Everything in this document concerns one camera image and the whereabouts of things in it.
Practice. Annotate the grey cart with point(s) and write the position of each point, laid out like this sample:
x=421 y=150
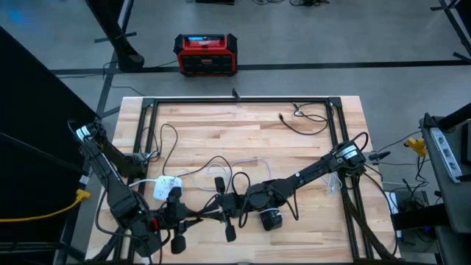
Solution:
x=452 y=198

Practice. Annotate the small black clamp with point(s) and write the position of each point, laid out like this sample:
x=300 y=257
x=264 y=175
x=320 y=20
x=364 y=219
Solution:
x=235 y=95

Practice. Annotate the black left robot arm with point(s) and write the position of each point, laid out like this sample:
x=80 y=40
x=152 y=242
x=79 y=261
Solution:
x=110 y=176

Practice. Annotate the black curtain partition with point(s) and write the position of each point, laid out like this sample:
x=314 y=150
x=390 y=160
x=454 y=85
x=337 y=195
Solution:
x=29 y=110

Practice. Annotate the white USB charging hub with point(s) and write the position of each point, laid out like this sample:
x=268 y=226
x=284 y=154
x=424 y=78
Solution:
x=163 y=189

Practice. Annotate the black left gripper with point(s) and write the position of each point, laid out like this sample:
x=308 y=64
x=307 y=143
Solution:
x=173 y=219

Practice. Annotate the red portable power station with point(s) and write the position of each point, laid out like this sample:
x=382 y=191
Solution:
x=206 y=55

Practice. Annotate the black equipment box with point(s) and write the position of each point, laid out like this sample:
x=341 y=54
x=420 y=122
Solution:
x=419 y=219

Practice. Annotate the black stand post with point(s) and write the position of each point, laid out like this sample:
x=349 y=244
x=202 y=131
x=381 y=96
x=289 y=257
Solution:
x=127 y=59

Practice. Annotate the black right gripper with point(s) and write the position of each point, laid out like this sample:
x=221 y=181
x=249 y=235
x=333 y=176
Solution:
x=233 y=206

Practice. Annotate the black metal rig frame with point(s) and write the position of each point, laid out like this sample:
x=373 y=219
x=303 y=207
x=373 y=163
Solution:
x=239 y=100

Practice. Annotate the grey power strip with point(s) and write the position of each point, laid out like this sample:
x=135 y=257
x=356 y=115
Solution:
x=445 y=152

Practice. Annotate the black Addtam power cube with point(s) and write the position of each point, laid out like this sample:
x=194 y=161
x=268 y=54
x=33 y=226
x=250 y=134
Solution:
x=272 y=222

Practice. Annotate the black stand legs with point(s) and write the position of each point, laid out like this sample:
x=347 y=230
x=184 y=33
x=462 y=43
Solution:
x=454 y=22

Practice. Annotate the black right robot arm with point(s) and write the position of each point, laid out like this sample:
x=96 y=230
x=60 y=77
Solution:
x=312 y=171

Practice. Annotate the yellow plug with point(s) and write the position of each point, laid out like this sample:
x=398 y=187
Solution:
x=417 y=145

